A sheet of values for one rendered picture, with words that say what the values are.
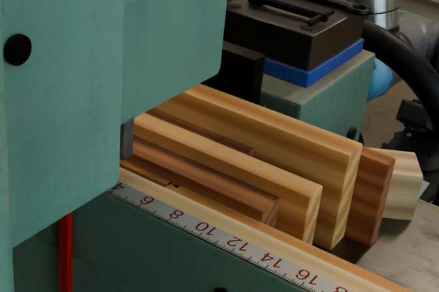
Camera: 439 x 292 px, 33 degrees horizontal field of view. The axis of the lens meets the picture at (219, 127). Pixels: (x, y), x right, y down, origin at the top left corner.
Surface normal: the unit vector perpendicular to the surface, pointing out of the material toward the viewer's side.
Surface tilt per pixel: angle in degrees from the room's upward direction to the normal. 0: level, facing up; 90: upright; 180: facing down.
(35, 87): 90
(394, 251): 0
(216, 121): 90
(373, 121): 1
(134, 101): 90
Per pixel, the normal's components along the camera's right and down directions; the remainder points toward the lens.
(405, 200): -0.06, 0.47
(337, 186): -0.55, 0.35
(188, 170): 0.09, -0.88
